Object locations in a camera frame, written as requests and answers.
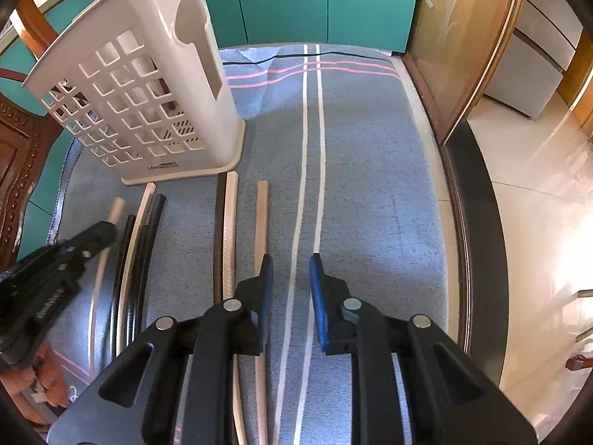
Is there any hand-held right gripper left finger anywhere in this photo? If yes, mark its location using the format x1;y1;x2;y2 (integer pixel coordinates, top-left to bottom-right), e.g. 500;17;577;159
46;254;275;445

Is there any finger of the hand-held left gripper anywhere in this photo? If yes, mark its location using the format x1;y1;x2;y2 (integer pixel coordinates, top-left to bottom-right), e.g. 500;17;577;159
46;220;117;288

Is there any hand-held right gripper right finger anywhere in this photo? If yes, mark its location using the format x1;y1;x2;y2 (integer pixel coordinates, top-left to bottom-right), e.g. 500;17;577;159
309;253;538;445

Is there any thin dark brown chopstick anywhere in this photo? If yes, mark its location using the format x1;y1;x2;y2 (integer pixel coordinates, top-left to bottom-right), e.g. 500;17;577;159
110;214;137;362

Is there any pale beige chopstick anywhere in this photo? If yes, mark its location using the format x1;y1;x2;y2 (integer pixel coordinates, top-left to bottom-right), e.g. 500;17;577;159
88;197;125;381

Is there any black chopstick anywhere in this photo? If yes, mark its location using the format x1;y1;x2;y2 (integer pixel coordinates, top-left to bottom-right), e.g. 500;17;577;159
121;225;151;334
130;193;166;334

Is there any beige textured chopstick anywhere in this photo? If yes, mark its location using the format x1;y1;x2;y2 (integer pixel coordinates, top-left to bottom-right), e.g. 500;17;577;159
223;171;246;445

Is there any light wooden chopstick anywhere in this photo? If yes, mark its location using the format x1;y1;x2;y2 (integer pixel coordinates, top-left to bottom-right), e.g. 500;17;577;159
252;181;270;445

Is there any white plastic laundry basket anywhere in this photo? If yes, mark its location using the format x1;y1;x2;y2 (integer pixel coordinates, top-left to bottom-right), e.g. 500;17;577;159
22;0;246;187

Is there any person's left hand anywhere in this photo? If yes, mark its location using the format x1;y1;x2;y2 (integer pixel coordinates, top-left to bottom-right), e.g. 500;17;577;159
28;340;91;411

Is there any carved wooden chair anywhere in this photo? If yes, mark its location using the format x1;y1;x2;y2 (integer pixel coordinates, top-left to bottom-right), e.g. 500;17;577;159
0;0;82;267

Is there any blue striped tablecloth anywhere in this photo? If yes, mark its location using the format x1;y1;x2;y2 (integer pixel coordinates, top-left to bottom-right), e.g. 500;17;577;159
46;44;452;445

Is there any wooden furniture piece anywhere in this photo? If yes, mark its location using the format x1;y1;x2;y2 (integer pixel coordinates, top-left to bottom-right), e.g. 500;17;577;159
565;287;593;372

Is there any wood-framed glass door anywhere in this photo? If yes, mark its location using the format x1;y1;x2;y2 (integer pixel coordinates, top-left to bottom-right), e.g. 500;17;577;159
403;0;529;144

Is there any teal cabinet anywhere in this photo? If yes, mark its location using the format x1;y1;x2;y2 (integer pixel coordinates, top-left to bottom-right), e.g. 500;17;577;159
37;0;422;56

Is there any grey refrigerator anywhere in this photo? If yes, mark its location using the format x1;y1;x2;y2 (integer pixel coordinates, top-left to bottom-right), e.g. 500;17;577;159
484;0;584;119

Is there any wooden door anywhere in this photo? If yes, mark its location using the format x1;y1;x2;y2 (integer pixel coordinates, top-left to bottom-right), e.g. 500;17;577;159
558;32;593;140

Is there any black cable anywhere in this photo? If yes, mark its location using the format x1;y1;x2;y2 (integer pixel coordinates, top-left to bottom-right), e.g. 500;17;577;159
221;49;387;66

